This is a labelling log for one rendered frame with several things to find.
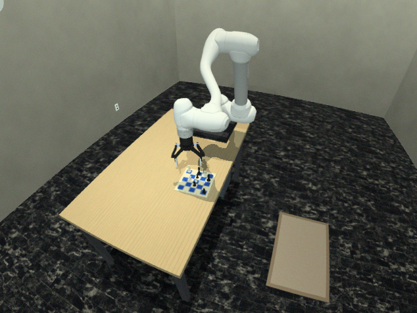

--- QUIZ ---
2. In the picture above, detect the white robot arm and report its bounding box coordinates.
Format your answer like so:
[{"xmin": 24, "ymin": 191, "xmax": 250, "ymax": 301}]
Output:
[{"xmin": 174, "ymin": 28, "xmax": 259, "ymax": 139}]

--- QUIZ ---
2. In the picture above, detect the blue and white checkered chessboard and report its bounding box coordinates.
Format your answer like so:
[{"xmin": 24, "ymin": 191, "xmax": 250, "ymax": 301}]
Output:
[{"xmin": 175, "ymin": 168, "xmax": 216, "ymax": 198}]

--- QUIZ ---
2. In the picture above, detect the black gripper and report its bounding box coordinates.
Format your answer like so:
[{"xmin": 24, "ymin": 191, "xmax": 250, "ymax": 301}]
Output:
[{"xmin": 171, "ymin": 136, "xmax": 205, "ymax": 167}]

